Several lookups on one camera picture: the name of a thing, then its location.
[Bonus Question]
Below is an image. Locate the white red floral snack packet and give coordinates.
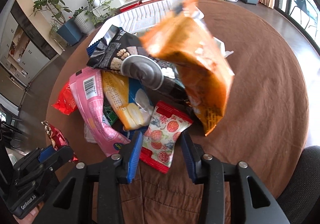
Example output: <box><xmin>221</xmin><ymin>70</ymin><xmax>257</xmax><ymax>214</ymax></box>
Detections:
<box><xmin>140</xmin><ymin>101</ymin><xmax>193</xmax><ymax>174</ymax></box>

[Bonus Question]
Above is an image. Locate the green snack packet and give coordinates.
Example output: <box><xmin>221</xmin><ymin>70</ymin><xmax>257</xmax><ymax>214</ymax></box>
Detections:
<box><xmin>103</xmin><ymin>104</ymin><xmax>118</xmax><ymax>125</ymax></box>

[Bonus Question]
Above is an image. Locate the orange snack bag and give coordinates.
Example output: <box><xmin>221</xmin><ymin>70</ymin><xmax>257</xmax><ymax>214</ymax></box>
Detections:
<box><xmin>140</xmin><ymin>0</ymin><xmax>234</xmax><ymax>135</ymax></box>

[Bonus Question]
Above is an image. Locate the left hand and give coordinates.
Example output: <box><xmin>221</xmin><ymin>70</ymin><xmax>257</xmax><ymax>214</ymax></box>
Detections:
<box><xmin>13</xmin><ymin>202</ymin><xmax>44</xmax><ymax>224</ymax></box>

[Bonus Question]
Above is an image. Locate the small red gold snack packet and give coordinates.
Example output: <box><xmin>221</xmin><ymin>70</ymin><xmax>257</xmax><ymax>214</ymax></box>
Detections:
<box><xmin>41</xmin><ymin>121</ymin><xmax>79</xmax><ymax>164</ymax></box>

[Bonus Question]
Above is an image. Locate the red snack bag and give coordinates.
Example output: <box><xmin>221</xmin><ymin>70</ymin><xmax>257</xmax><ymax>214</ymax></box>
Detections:
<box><xmin>52</xmin><ymin>82</ymin><xmax>77</xmax><ymax>115</ymax></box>

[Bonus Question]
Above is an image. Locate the blue yellow cake snack bag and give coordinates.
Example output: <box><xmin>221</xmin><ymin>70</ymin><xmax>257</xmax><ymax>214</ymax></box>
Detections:
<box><xmin>101</xmin><ymin>71</ymin><xmax>154</xmax><ymax>130</ymax></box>

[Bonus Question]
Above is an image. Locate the brown tablecloth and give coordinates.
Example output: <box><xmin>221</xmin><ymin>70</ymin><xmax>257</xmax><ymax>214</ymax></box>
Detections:
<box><xmin>45</xmin><ymin>0</ymin><xmax>310</xmax><ymax>224</ymax></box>

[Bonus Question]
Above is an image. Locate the pink snack bag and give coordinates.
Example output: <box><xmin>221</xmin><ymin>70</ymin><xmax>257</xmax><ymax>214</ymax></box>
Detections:
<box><xmin>69</xmin><ymin>67</ymin><xmax>130</xmax><ymax>157</ymax></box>

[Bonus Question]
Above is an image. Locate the black office chair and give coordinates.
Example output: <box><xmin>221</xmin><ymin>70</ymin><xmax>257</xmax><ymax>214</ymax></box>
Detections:
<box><xmin>277</xmin><ymin>146</ymin><xmax>320</xmax><ymax>223</ymax></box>

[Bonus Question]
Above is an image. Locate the black snack bag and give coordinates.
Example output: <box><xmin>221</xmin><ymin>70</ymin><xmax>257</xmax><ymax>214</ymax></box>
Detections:
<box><xmin>87</xmin><ymin>25</ymin><xmax>188</xmax><ymax>104</ymax></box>

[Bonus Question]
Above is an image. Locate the white ribbed planter with plant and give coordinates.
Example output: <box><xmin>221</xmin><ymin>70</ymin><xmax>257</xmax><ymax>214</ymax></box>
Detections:
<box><xmin>73</xmin><ymin>6</ymin><xmax>95</xmax><ymax>35</ymax></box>

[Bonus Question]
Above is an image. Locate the white plastic tray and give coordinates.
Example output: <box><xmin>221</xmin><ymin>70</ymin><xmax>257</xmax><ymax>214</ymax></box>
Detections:
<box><xmin>94</xmin><ymin>0</ymin><xmax>234</xmax><ymax>59</ymax></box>

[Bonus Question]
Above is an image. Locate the blue planter with tree left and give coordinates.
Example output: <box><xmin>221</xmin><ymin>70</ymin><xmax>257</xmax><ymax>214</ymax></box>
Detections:
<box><xmin>33</xmin><ymin>0</ymin><xmax>82</xmax><ymax>49</ymax></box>

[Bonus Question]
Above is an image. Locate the left red storage box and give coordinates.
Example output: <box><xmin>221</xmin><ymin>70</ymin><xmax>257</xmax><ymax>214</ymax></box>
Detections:
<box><xmin>120</xmin><ymin>1</ymin><xmax>140</xmax><ymax>13</ymax></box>

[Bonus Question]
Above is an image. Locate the outdoor balcony chair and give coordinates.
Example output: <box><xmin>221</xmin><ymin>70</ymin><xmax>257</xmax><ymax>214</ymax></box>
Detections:
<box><xmin>289</xmin><ymin>0</ymin><xmax>318</xmax><ymax>31</ymax></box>

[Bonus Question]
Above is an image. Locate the white wood wall cabinet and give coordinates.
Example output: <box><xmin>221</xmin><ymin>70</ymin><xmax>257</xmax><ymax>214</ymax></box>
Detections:
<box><xmin>1</xmin><ymin>0</ymin><xmax>63</xmax><ymax>87</ymax></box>

